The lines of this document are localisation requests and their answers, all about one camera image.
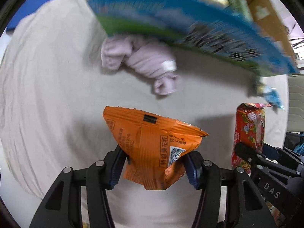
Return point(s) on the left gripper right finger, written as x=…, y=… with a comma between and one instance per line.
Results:
x=229, y=198

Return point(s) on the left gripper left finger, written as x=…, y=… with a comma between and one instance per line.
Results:
x=61, y=206

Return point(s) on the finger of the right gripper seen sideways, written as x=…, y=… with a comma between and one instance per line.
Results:
x=248, y=154

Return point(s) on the red floral snack bag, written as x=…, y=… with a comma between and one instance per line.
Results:
x=250, y=125

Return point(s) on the light blue milk pouch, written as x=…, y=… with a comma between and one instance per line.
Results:
x=269, y=94

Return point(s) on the orange snack packet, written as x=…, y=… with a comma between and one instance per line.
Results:
x=153, y=144

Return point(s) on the lilac plush cloth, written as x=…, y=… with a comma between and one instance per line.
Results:
x=146, y=56

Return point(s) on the blue green cardboard box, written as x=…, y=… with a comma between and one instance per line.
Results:
x=247, y=33

